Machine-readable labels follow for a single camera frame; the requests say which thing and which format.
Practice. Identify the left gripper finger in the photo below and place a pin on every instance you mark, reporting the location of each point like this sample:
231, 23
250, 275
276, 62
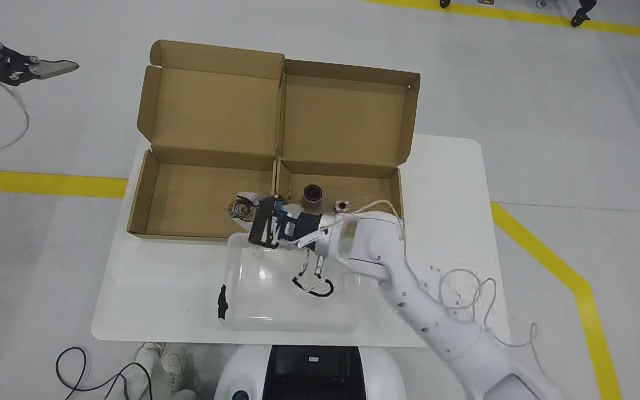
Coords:
52, 68

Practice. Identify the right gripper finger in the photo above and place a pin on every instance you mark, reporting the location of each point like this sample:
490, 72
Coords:
247, 197

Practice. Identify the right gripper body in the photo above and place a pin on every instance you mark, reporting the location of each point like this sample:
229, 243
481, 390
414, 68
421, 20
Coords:
302, 227

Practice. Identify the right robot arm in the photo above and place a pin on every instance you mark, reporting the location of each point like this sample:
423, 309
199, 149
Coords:
435, 310

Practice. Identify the dark round metal bush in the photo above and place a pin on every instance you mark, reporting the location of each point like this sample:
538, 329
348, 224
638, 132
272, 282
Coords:
312, 194

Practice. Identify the small metal bush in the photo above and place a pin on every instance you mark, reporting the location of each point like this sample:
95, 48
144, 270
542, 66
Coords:
342, 205

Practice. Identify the black curved part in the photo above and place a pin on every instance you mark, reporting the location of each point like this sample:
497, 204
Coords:
315, 291

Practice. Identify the deep clear plastic tray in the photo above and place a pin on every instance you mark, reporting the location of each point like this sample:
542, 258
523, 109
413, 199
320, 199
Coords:
280, 300

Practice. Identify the shallow cardboard box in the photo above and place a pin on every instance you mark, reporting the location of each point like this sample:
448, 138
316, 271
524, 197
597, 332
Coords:
345, 120
210, 125

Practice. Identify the small black part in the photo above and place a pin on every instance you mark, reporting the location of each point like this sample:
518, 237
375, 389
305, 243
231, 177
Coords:
222, 302

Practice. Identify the robot body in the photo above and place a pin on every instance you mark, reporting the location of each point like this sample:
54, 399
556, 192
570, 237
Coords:
310, 372

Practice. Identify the person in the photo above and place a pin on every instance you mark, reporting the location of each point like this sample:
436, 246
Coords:
167, 367
582, 12

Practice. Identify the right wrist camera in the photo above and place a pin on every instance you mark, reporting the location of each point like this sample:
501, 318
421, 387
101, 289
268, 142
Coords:
264, 224

